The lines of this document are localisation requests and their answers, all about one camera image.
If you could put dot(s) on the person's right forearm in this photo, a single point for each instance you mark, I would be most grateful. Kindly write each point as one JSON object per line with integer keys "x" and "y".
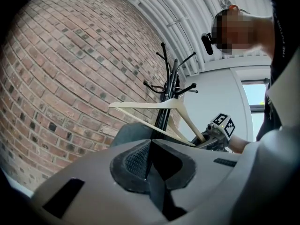
{"x": 237, "y": 144}

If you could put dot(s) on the round ceiling fixture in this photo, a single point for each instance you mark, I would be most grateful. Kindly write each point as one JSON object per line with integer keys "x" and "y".
{"x": 226, "y": 3}

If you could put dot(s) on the window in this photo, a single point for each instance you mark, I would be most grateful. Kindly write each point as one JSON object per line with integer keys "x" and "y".
{"x": 254, "y": 95}

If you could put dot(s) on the black head-mounted camera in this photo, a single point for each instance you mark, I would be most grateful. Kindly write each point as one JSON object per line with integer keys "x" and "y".
{"x": 208, "y": 43}

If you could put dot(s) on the grey jacket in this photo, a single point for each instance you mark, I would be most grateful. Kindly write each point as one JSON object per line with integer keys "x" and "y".
{"x": 131, "y": 132}

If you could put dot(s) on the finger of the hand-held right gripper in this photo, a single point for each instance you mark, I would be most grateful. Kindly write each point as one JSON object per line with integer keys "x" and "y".
{"x": 199, "y": 143}

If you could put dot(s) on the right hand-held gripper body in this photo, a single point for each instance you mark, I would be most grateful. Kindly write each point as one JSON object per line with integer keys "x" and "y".
{"x": 222, "y": 125}

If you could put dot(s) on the orange clip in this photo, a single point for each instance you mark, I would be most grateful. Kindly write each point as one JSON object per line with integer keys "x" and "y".
{"x": 232, "y": 7}

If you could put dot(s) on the person's black shirt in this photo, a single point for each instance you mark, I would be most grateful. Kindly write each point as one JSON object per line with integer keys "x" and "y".
{"x": 281, "y": 43}

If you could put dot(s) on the black coat stand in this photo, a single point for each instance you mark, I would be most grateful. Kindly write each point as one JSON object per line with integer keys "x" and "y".
{"x": 162, "y": 118}

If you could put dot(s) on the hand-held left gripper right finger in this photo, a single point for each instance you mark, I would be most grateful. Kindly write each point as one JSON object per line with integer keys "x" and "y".
{"x": 206, "y": 170}

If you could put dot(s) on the bundle of white ceiling pipes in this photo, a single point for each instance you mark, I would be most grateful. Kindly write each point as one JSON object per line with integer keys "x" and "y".
{"x": 164, "y": 8}

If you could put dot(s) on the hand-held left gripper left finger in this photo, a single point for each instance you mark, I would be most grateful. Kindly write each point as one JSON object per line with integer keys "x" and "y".
{"x": 93, "y": 184}

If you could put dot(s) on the person's head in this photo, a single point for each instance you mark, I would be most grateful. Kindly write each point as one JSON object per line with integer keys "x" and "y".
{"x": 246, "y": 32}

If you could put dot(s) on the light wooden hanger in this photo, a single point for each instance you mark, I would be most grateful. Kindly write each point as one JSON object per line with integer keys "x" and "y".
{"x": 173, "y": 103}

